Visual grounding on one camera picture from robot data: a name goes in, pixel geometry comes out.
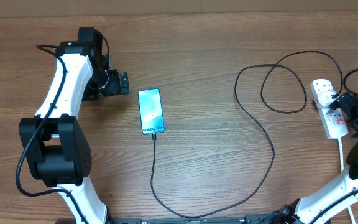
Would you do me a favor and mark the white power strip cord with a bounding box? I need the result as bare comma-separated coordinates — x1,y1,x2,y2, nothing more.
337,138,357,224

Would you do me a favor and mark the black USB charging cable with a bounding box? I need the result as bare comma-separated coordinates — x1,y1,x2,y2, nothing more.
149,50,344,219

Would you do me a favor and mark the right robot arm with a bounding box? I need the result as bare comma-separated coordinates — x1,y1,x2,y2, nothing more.
271,79,358,223

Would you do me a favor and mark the white charger plug adapter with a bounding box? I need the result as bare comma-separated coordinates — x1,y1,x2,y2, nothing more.
315,91,337,109

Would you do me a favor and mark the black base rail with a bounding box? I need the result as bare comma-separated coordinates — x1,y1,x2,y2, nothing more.
106,211,287,224

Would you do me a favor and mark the white power strip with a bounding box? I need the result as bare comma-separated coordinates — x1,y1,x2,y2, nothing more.
310,79,348,139

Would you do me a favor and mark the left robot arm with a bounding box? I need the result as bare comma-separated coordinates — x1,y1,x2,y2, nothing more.
15,27,129,223

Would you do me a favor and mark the blue Galaxy smartphone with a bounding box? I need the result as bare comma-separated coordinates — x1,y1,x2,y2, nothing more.
138,88,165,135

